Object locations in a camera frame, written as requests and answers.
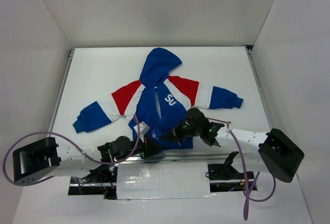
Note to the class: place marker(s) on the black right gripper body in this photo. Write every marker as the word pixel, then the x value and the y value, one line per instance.
pixel 177 130

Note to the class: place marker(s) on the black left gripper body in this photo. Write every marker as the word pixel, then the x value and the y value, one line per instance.
pixel 150 146

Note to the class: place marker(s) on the blue white red hooded jacket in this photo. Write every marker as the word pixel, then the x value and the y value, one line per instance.
pixel 157 99

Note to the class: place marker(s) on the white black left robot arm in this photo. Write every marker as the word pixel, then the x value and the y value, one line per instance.
pixel 46 158

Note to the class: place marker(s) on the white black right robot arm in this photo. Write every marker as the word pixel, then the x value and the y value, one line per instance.
pixel 271 152

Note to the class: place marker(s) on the white cover plate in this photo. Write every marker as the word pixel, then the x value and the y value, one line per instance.
pixel 162 181

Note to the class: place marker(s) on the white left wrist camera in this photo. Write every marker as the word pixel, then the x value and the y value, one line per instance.
pixel 143 128

